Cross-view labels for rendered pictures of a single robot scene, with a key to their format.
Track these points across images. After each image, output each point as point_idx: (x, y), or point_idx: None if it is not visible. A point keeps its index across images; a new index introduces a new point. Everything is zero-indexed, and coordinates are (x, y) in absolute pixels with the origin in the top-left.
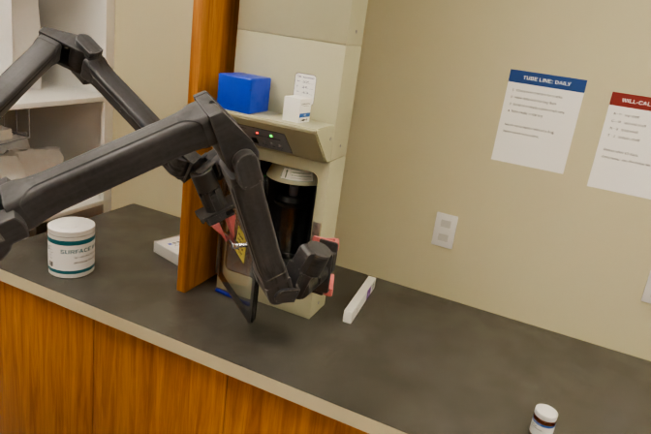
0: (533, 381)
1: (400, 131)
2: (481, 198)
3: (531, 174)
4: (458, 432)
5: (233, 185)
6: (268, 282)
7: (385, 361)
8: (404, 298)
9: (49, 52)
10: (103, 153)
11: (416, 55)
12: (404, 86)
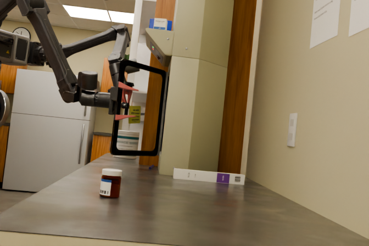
0: (195, 202)
1: (282, 55)
2: (306, 88)
3: (324, 48)
4: (79, 184)
5: (27, 18)
6: (57, 83)
7: (139, 180)
8: (247, 188)
9: (107, 32)
10: None
11: None
12: (285, 20)
